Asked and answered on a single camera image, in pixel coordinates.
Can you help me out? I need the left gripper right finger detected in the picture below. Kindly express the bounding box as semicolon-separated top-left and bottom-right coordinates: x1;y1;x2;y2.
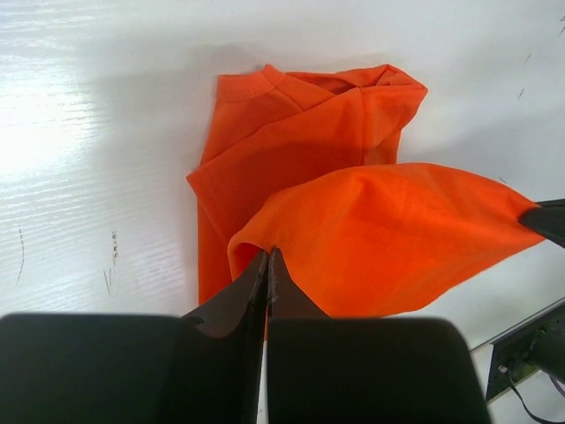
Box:
267;248;491;423

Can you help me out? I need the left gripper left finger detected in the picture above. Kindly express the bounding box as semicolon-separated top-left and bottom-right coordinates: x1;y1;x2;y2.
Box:
1;252;268;423

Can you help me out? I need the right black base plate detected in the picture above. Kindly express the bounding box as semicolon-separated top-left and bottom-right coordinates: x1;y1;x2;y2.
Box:
471;299;564;403

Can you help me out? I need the orange t shirt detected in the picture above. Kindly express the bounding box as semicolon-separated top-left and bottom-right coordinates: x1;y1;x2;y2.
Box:
187;64;542;317

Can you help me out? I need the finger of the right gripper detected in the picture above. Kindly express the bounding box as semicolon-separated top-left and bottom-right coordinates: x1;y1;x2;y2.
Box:
519;199;565;247

